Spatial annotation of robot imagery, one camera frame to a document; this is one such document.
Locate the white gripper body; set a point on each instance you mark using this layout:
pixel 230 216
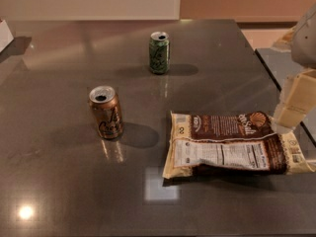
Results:
pixel 305 46

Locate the brown cream snack bag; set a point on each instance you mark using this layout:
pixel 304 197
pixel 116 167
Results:
pixel 245 144

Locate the orange soda can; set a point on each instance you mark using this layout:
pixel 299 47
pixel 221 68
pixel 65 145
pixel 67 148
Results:
pixel 105 107

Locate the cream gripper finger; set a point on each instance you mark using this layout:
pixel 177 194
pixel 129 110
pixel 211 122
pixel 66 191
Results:
pixel 297 99

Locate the green soda can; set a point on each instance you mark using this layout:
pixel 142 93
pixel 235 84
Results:
pixel 159 52

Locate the white box at left edge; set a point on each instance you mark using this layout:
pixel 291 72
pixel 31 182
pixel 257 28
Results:
pixel 6 36

